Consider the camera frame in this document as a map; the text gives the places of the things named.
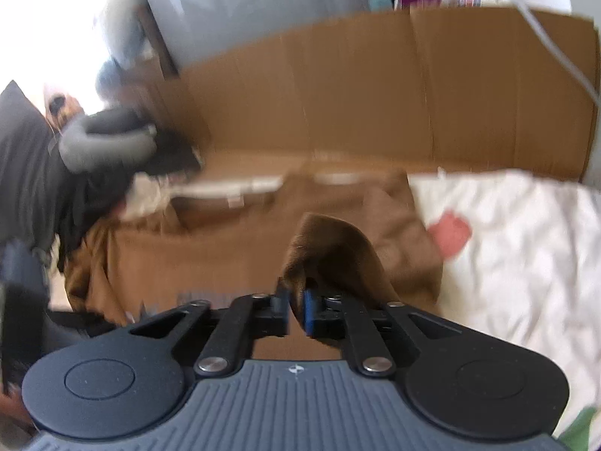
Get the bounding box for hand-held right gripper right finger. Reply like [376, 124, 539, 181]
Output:
[303, 286, 470, 379]

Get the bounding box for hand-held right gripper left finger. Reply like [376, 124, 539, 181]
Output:
[127, 278, 293, 379]

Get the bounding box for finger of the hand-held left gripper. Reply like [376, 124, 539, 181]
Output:
[49, 290, 236, 339]

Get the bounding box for brown t-shirt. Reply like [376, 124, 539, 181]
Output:
[63, 169, 444, 362]

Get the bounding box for dark grey pillow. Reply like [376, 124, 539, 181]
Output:
[0, 80, 76, 254]

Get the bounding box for grey neck pillow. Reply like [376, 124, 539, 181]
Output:
[59, 106, 158, 172]

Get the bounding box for black crumpled garment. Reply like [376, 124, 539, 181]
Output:
[136, 124, 205, 177]

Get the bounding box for plush toy dog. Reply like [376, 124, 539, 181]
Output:
[44, 91, 85, 125]

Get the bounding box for bear print bedsheet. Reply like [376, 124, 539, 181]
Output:
[408, 169, 601, 451]

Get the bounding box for brown cardboard sheet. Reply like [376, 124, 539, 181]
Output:
[113, 5, 601, 184]

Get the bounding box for grey fluffy plush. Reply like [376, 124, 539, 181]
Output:
[96, 63, 124, 100]

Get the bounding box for grey plastic-wrapped furniture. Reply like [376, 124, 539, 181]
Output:
[134, 0, 393, 69]

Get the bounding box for white cable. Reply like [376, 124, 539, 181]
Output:
[462, 0, 601, 109]

